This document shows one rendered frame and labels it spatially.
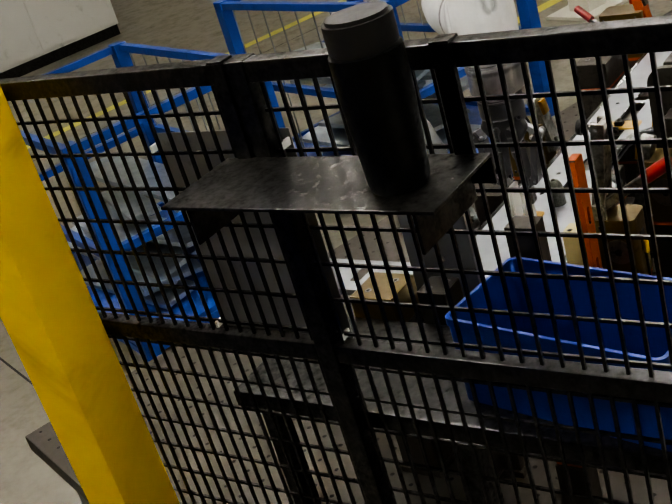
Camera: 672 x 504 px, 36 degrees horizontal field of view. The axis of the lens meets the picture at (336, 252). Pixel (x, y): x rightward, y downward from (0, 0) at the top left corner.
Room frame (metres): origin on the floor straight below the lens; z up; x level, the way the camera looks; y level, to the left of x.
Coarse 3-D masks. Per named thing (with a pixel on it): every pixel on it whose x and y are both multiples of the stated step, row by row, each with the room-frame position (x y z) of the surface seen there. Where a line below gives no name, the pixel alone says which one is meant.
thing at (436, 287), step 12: (432, 276) 1.43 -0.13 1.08; (420, 288) 1.41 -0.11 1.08; (432, 288) 1.39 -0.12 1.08; (444, 288) 1.38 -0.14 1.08; (456, 288) 1.39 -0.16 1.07; (420, 300) 1.40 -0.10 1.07; (444, 300) 1.37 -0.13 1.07; (456, 300) 1.39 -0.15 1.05; (432, 312) 1.39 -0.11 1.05; (444, 312) 1.37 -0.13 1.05; (444, 324) 1.38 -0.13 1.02
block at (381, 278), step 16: (368, 288) 1.49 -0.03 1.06; (384, 288) 1.48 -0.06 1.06; (400, 288) 1.46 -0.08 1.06; (416, 288) 1.49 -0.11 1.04; (352, 304) 1.48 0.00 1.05; (368, 304) 1.46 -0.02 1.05; (416, 320) 1.48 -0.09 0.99; (400, 448) 1.48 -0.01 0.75; (416, 448) 1.46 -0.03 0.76; (432, 448) 1.44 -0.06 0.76; (448, 448) 1.47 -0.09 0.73; (432, 464) 1.45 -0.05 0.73; (448, 464) 1.46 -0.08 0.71
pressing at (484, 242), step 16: (640, 64) 2.29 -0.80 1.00; (624, 80) 2.22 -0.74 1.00; (640, 80) 2.19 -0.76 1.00; (608, 96) 2.16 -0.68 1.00; (624, 96) 2.12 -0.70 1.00; (624, 112) 2.04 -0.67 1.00; (640, 112) 2.01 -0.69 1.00; (640, 128) 1.93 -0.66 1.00; (560, 160) 1.89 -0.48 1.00; (560, 176) 1.82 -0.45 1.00; (544, 208) 1.71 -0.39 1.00; (560, 208) 1.69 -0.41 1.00; (496, 224) 1.70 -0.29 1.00; (544, 224) 1.65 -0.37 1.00; (560, 224) 1.63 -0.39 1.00; (480, 240) 1.66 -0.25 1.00; (480, 256) 1.60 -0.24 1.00
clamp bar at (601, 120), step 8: (600, 120) 1.51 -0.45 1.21; (576, 128) 1.52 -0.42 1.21; (592, 128) 1.50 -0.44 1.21; (600, 128) 1.49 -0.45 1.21; (616, 128) 1.49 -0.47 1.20; (592, 136) 1.50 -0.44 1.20; (600, 136) 1.50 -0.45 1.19; (608, 136) 1.51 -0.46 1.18; (592, 152) 1.51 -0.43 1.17; (600, 152) 1.50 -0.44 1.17; (608, 152) 1.51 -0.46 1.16; (600, 160) 1.50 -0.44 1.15; (608, 160) 1.51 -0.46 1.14; (600, 168) 1.50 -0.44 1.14; (608, 168) 1.51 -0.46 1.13; (600, 176) 1.50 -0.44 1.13; (608, 176) 1.51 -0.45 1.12; (600, 184) 1.50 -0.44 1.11; (608, 184) 1.52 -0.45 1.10; (592, 200) 1.52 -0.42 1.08; (608, 208) 1.53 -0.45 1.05
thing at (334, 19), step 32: (352, 32) 0.95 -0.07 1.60; (384, 32) 0.95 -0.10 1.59; (352, 64) 0.95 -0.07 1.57; (384, 64) 0.95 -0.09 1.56; (352, 96) 0.95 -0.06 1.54; (384, 96) 0.94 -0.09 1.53; (416, 96) 0.98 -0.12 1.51; (352, 128) 0.97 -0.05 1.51; (384, 128) 0.95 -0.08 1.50; (416, 128) 0.96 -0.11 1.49; (384, 160) 0.95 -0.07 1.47; (416, 160) 0.95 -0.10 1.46; (384, 192) 0.96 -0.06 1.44
